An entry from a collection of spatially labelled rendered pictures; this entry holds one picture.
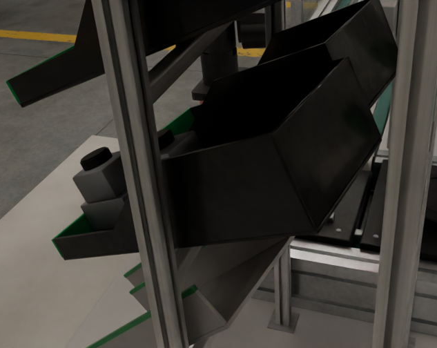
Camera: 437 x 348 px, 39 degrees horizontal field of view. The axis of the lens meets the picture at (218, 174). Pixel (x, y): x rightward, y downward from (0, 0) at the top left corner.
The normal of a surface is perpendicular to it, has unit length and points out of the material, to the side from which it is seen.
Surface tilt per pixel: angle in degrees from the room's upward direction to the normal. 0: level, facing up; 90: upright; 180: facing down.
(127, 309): 0
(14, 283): 0
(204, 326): 90
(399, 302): 90
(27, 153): 0
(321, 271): 90
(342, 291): 90
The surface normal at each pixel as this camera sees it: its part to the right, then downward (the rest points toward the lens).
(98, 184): -0.51, 0.50
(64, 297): -0.07, -0.84
